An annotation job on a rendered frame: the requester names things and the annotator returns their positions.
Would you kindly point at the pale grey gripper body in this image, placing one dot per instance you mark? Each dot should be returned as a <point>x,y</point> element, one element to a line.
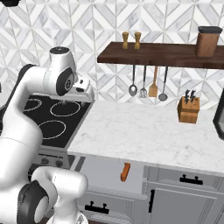
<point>83,96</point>

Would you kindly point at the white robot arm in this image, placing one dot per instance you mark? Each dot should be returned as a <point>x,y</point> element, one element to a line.
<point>17,140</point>

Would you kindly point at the open grey drawer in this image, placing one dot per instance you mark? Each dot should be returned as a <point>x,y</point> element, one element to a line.
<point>108,180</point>

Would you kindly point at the wooden knife block with knives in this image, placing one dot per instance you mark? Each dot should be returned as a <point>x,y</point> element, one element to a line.
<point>189,110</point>

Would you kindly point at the closed grey drawer front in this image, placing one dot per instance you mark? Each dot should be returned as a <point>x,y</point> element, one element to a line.
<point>210,178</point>

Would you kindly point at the stove with black hob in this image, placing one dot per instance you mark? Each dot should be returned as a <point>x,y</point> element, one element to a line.
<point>55,128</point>

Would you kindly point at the hanging metal spoon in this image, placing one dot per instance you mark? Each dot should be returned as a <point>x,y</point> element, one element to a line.
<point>133,89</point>

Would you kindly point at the wooden pepper mill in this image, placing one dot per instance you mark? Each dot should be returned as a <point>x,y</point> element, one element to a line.
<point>125,40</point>
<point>137,40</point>

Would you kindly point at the hanging wooden spatula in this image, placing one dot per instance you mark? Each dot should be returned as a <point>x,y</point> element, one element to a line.
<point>153,89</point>

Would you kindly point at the grey stove knob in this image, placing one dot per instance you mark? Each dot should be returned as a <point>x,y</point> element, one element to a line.
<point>59,163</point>
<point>44,161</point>

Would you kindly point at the hanging metal ladle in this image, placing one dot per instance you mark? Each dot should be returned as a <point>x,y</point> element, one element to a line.
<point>163,96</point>

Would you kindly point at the black extractor hood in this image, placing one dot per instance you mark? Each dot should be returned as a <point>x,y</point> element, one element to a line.
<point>8,2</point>

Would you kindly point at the brown jar with black lid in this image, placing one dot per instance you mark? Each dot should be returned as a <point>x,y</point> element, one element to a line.
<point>207,42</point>

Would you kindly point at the black microwave oven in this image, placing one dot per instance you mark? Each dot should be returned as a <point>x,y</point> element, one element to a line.
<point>219,116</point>

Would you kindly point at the grey cupboard door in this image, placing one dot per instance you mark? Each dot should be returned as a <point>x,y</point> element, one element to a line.
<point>183,207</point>

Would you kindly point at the dark wooden wall shelf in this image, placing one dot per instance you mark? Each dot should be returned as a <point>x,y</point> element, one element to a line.
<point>163,55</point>

